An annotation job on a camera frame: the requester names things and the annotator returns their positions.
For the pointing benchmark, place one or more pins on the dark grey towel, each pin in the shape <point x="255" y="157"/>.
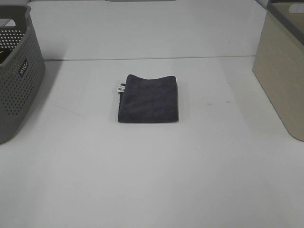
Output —
<point x="149" y="101"/>

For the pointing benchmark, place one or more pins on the grey perforated plastic basket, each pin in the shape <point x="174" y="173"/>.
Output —
<point x="22" y="68"/>

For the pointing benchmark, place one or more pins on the beige plastic storage bin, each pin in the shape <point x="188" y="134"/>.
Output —
<point x="279" y="62"/>

